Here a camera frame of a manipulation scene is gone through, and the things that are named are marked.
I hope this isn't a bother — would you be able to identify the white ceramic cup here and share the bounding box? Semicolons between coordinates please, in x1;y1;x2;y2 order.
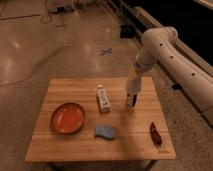
126;67;142;95

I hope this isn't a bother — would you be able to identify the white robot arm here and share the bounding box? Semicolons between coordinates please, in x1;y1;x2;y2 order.
134;27;213;111

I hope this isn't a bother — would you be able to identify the white glue bottle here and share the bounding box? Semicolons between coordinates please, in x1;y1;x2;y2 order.
97;85;110;113

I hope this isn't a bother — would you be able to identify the wooden table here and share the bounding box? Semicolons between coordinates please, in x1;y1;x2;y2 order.
25;77;176;163

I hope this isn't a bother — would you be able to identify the blue sponge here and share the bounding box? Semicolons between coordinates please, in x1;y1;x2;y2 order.
95;125;116;140

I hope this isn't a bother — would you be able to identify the orange round plate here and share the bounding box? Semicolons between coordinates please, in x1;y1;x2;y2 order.
50;103;86;134

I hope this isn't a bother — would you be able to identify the black box on floor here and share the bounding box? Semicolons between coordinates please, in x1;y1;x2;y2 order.
120;25;134;38

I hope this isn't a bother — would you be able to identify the dark red chili pepper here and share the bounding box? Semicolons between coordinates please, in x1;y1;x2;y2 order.
150;123;162;146

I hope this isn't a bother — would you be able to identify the black bracket on rail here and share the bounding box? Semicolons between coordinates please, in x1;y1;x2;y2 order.
171;83;182;90

